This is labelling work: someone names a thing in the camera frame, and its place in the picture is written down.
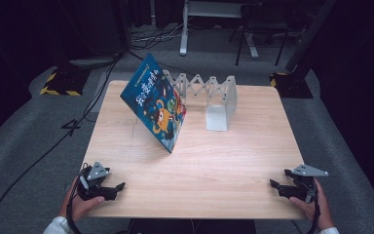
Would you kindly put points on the dark slanted metal stand pole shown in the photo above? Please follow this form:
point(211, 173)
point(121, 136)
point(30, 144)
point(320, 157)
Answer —
point(308, 35)

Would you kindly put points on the black chair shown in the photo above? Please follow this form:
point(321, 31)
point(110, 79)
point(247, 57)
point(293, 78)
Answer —
point(263, 22)

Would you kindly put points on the blue illustrated children's book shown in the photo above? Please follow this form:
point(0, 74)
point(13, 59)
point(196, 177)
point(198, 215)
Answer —
point(156, 104)

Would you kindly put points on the person's right hand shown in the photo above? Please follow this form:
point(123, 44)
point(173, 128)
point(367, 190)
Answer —
point(318, 211)

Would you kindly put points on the yellow black striped stand base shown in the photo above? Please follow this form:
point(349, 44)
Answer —
point(63, 84)
point(292, 86)

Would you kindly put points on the person's left hand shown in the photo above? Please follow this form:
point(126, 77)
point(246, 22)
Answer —
point(78, 204)

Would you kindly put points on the translucent expandable book rack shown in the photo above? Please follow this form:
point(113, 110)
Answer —
point(219, 110)

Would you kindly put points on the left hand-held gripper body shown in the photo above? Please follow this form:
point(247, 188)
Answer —
point(92, 182)

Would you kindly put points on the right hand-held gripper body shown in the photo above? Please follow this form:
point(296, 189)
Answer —
point(305, 183)

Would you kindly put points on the white desk frame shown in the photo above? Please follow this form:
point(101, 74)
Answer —
point(184, 35)

